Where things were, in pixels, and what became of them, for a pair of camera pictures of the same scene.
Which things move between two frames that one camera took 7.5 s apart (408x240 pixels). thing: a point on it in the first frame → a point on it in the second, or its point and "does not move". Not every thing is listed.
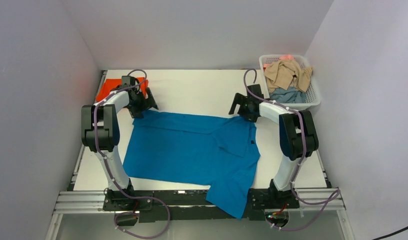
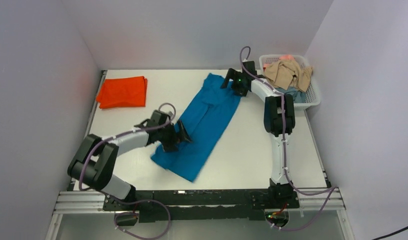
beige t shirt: x=286 y=74 does not move
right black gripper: x=240 y=99 → x=234 y=75
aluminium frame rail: x=75 y=202 does not move
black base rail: x=179 y=205 does not move
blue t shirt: x=219 y=152 → x=204 y=122
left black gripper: x=148 y=103 → x=178 y=137
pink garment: x=287 y=57 does not move
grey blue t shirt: x=292 y=95 does not move
